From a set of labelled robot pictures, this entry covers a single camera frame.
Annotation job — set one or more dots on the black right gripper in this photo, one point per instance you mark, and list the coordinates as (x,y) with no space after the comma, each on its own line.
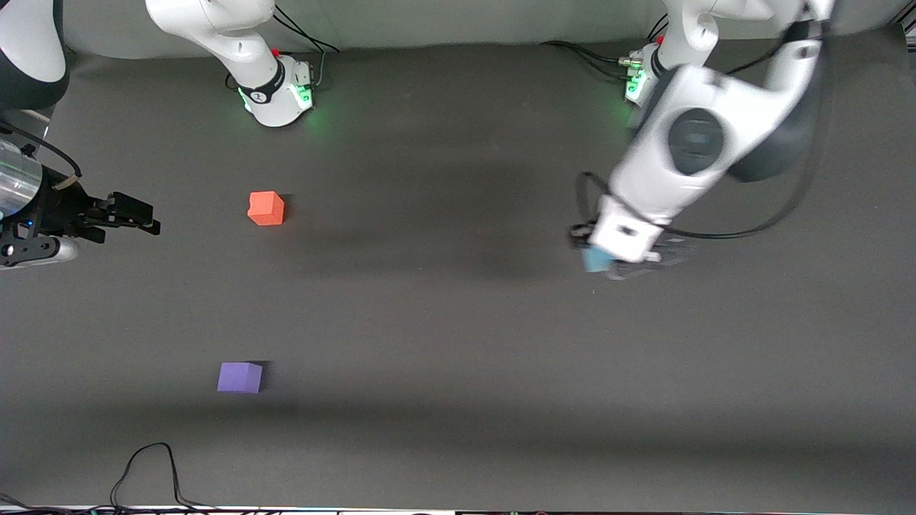
(63,208)

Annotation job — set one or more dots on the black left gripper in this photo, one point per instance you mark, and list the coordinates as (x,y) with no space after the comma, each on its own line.
(669,249)

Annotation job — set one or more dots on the light blue foam block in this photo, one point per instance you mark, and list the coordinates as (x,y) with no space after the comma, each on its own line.
(595,260)

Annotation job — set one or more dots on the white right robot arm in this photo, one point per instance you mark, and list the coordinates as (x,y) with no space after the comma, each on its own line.
(236,36)

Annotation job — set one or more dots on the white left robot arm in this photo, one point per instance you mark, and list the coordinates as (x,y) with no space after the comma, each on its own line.
(715,96)

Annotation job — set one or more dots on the orange foam block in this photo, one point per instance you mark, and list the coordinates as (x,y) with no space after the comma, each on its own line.
(265,208)

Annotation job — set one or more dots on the purple foam block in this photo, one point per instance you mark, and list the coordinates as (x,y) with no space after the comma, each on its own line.
(239,377)

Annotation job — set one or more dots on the dark grey table mat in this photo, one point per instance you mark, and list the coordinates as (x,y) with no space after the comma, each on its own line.
(458,322)

